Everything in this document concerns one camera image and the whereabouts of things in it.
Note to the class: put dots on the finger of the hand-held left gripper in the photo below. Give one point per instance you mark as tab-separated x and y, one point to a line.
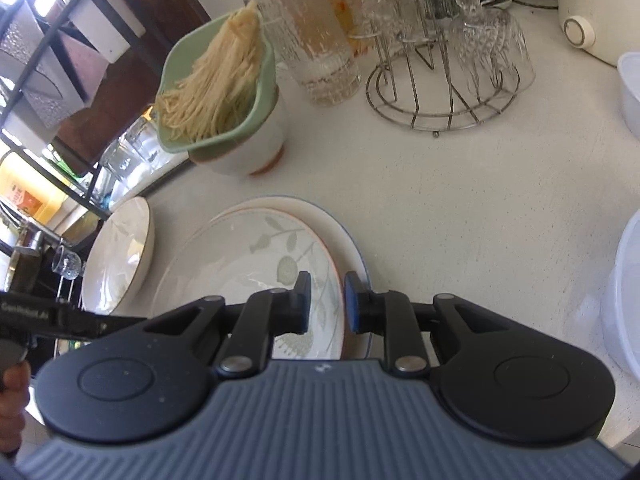
100	324

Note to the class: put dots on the green bowl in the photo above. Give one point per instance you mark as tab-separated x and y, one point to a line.
260	110

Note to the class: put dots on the white cup with brown base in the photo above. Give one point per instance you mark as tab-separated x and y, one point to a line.
250	147

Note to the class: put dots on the clear glass jar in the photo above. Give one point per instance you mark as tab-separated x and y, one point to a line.
127	155

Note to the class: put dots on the small shot glass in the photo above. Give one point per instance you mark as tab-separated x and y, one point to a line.
67	262

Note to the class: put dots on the dry yellow noodles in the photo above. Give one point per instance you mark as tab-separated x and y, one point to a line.
220	75

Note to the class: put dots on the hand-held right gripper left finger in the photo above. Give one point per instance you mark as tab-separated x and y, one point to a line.
302	305

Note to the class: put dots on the silver textured container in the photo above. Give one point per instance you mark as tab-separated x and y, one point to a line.
35	75

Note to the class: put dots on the white box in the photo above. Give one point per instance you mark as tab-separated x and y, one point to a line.
107	25

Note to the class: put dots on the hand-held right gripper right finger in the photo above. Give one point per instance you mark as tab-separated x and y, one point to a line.
353	305

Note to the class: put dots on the white plastic container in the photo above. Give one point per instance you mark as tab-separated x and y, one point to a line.
625	300
631	95

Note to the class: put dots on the gold-rimmed white plate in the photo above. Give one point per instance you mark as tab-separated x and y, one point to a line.
120	250

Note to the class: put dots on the person's left hand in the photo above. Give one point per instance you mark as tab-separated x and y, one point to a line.
12	405

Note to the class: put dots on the textured glass tumbler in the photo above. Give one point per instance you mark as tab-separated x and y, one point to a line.
325	50

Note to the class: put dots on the white electric pot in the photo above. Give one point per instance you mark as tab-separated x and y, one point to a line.
600	0

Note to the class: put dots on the floral print plate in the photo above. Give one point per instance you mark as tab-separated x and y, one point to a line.
250	260

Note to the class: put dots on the large white blue-rimmed plate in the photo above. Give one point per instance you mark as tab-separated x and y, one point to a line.
325	225

